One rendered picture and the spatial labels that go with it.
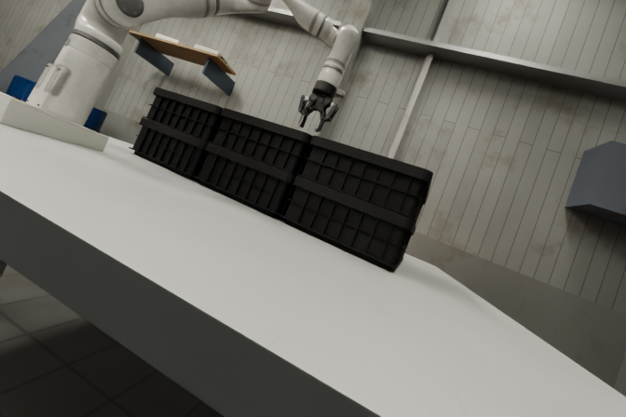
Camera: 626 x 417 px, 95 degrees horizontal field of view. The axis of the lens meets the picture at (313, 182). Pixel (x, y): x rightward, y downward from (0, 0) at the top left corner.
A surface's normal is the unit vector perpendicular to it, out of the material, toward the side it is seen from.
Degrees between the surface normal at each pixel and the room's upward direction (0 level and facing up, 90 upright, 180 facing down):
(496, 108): 90
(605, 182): 90
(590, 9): 90
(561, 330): 90
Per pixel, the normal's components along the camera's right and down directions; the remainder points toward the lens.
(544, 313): -0.23, -0.16
